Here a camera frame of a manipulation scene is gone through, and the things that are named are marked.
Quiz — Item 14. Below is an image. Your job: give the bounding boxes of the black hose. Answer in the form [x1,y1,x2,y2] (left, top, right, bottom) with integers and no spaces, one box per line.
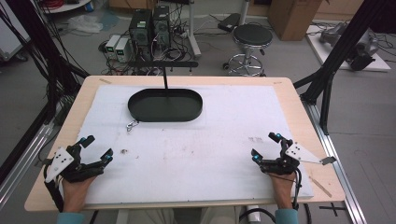
[237,207,276,224]

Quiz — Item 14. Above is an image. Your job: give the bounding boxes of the black oval tray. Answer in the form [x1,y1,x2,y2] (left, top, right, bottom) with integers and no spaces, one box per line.
[127,88,204,123]

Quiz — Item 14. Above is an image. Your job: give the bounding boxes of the aluminium rail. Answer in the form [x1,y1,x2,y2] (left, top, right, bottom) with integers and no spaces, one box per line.
[301,98,369,224]
[0,119,62,208]

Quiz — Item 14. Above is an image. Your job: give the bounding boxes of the thin wooden stick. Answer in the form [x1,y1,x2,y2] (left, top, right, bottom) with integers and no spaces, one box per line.
[308,175,333,199]

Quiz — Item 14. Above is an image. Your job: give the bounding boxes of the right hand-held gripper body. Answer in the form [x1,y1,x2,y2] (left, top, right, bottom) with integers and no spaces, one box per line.
[260,138,338,176]

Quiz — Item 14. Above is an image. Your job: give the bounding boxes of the black round stool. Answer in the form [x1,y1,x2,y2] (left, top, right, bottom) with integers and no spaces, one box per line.
[221,23,275,77]

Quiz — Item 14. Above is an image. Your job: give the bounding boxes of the clear plastic bag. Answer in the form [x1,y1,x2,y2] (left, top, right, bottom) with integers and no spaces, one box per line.
[67,14,105,35]

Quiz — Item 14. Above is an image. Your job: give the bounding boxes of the person's right hand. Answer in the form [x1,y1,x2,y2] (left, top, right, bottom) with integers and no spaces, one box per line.
[270,172,297,210]

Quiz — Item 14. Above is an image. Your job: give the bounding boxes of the white foam mat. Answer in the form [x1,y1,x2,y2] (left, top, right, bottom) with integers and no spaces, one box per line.
[63,84,315,206]

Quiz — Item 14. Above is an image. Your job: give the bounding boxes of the person's left hand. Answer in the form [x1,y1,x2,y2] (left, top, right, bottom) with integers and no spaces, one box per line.
[62,175,98,215]

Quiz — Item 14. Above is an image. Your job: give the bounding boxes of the white floor board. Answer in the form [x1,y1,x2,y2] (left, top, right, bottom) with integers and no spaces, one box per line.
[305,23,392,73]

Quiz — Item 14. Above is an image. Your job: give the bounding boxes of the black T-shaped stand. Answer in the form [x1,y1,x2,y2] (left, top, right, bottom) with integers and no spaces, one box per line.
[128,61,200,91]

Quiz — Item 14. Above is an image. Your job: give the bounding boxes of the black frame post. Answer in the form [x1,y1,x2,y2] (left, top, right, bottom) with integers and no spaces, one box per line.
[5,0,92,125]
[293,0,396,135]

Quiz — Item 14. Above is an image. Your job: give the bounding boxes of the white power supply unit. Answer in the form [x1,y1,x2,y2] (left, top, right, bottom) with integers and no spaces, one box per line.
[105,34,121,61]
[114,37,131,63]

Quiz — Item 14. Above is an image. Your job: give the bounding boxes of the white round table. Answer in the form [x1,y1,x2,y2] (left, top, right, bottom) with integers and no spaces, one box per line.
[39,0,92,14]

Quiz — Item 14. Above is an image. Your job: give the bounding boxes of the black computer tower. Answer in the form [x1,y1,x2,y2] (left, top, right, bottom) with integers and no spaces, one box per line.
[151,5,172,51]
[128,8,154,61]

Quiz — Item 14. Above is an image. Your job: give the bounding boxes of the person's legs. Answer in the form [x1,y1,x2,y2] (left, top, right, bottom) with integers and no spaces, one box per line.
[126,206,245,224]

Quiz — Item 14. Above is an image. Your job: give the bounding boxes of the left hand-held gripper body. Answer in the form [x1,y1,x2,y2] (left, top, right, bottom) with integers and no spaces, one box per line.
[44,143,106,184]

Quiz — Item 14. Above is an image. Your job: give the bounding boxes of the cardboard box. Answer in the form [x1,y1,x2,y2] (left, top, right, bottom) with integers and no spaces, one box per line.
[267,0,323,42]

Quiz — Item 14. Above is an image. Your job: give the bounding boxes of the silver metal key clip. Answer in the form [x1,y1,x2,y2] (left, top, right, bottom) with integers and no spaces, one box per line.
[125,119,140,133]

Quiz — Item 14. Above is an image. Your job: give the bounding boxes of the flat black box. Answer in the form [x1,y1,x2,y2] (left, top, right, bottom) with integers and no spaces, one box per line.
[217,12,241,34]

